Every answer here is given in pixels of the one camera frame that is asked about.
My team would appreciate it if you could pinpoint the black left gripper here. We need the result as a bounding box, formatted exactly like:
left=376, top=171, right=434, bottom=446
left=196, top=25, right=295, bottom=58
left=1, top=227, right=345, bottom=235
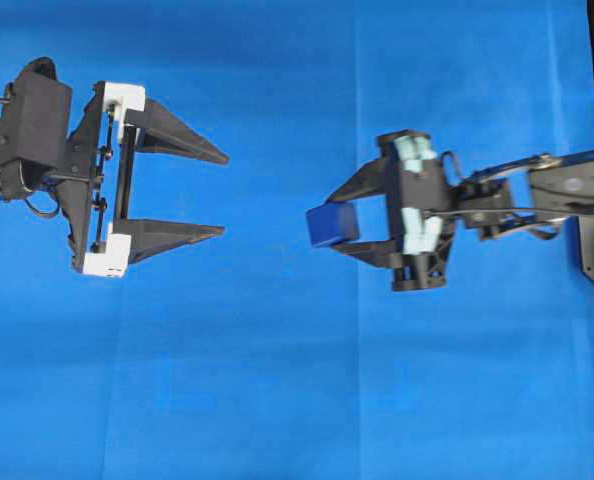
left=0, top=57, right=229, bottom=278

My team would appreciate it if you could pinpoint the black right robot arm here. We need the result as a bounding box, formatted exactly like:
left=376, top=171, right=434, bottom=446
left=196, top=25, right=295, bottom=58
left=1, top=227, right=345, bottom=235
left=307, top=130, right=594, bottom=291

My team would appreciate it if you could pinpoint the blue block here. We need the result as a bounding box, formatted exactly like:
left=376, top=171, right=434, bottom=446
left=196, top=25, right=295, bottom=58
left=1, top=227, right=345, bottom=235
left=306, top=202, right=360, bottom=248

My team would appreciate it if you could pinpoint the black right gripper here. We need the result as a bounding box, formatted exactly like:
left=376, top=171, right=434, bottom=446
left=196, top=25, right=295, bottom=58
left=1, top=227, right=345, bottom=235
left=326, top=130, right=455, bottom=292

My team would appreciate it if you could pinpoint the blue table mat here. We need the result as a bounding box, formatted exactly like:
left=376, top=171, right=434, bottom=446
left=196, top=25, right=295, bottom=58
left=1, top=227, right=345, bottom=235
left=0, top=1, right=594, bottom=479

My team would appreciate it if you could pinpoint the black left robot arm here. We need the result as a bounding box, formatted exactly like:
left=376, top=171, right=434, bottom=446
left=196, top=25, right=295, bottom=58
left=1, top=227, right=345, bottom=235
left=0, top=57, right=229, bottom=278

